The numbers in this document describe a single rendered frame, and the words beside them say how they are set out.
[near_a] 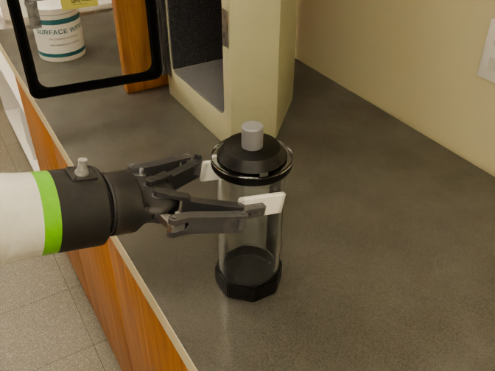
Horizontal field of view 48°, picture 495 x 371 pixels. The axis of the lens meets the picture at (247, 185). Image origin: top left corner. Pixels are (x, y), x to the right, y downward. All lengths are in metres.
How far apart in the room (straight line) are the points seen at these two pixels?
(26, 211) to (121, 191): 0.11
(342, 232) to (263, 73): 0.36
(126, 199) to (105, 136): 0.63
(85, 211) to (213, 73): 0.78
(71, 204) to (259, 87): 0.61
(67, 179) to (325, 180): 0.59
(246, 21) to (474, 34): 0.44
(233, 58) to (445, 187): 0.47
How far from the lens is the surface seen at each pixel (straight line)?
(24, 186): 0.60
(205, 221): 0.64
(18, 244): 0.60
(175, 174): 0.72
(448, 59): 1.23
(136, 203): 0.63
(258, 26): 1.07
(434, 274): 0.92
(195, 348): 0.78
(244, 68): 1.08
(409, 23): 1.29
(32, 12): 1.26
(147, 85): 1.43
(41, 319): 2.18
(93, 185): 0.61
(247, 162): 0.68
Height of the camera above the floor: 1.55
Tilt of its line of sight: 36 degrees down
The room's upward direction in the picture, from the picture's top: straight up
